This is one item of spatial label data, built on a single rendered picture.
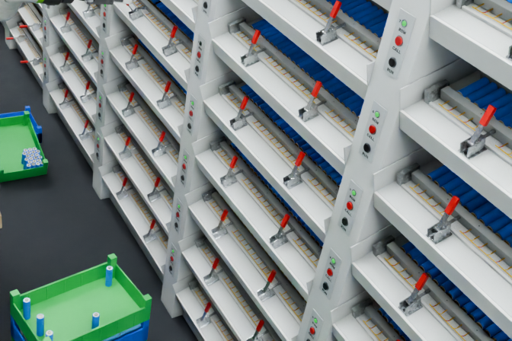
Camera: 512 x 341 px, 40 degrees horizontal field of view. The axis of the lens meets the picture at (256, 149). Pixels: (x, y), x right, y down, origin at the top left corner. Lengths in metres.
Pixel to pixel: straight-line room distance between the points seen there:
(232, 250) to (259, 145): 0.38
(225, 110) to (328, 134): 0.46
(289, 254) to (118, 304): 0.51
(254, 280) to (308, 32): 0.75
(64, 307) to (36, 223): 0.93
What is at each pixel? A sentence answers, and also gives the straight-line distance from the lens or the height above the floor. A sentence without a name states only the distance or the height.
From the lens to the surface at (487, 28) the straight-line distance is 1.23.
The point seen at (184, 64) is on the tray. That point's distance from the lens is 2.14.
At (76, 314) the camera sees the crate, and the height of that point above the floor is 0.40.
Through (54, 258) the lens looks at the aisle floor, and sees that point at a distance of 2.73.
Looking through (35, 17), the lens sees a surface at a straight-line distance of 3.71.
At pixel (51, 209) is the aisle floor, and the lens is 2.94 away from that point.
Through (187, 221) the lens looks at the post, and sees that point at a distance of 2.24.
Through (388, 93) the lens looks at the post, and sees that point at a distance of 1.35.
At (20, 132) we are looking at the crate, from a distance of 3.27.
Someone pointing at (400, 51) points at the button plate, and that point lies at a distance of 1.31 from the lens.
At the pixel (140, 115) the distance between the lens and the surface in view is 2.58.
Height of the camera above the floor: 1.85
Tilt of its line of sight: 33 degrees down
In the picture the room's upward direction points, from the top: 11 degrees clockwise
